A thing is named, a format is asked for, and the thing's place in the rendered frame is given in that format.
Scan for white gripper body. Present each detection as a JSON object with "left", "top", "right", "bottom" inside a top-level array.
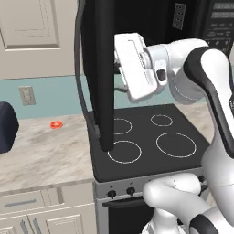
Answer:
[{"left": 113, "top": 32, "right": 160, "bottom": 103}]

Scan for black microwave oven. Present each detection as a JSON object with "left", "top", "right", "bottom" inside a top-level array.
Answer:
[{"left": 81, "top": 0, "right": 234, "bottom": 59}]

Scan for black oven door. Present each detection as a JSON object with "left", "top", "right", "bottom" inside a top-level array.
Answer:
[{"left": 102, "top": 197, "right": 160, "bottom": 234}]

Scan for beige base cupboard door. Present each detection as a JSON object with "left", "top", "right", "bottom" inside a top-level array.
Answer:
[
  {"left": 0, "top": 214, "right": 29, "bottom": 234},
  {"left": 27, "top": 203, "right": 98, "bottom": 234}
]

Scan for black hob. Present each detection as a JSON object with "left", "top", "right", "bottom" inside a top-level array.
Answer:
[{"left": 87, "top": 103, "right": 212, "bottom": 184}]

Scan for small red round thing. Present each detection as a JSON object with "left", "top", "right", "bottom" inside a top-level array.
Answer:
[{"left": 49, "top": 120, "right": 64, "bottom": 130}]

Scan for silver oven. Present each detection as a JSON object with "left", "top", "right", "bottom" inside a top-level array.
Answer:
[{"left": 92, "top": 170, "right": 212, "bottom": 234}]

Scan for dark blue rounded appliance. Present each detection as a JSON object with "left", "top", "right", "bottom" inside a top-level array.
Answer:
[{"left": 0, "top": 101, "right": 20, "bottom": 154}]

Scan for beige drawer front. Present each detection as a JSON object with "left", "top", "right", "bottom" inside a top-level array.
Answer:
[{"left": 0, "top": 186, "right": 63, "bottom": 215}]

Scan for dark grey microwave door handle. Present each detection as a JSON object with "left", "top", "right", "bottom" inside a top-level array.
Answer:
[{"left": 74, "top": 0, "right": 93, "bottom": 123}]

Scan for beige wall cupboard door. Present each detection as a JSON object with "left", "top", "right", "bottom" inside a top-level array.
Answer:
[{"left": 0, "top": 0, "right": 79, "bottom": 80}]

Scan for beige wall socket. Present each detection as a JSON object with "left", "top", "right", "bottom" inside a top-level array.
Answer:
[{"left": 18, "top": 85, "right": 37, "bottom": 107}]

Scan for black oven door handle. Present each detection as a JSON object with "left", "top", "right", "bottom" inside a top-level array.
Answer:
[{"left": 101, "top": 196, "right": 148, "bottom": 209}]

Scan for grey drawer handle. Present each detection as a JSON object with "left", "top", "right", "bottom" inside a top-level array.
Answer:
[{"left": 4, "top": 198, "right": 39, "bottom": 208}]

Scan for grey cupboard handle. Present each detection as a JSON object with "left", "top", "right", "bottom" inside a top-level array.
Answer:
[
  {"left": 31, "top": 217, "right": 43, "bottom": 234},
  {"left": 19, "top": 218, "right": 29, "bottom": 234}
]

